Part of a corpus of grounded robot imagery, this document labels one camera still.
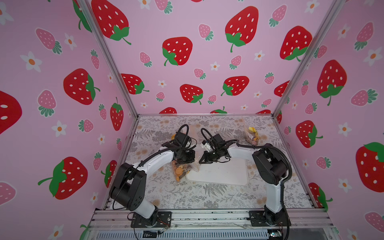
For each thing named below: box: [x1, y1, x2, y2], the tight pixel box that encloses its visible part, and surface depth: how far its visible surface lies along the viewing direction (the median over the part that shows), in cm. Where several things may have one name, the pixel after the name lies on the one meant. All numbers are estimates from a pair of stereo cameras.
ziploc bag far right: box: [244, 121, 260, 146], surface depth 103 cm
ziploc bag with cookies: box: [172, 152, 201, 182], surface depth 88 cm
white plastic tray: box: [186, 146, 257, 186], surface depth 88 cm
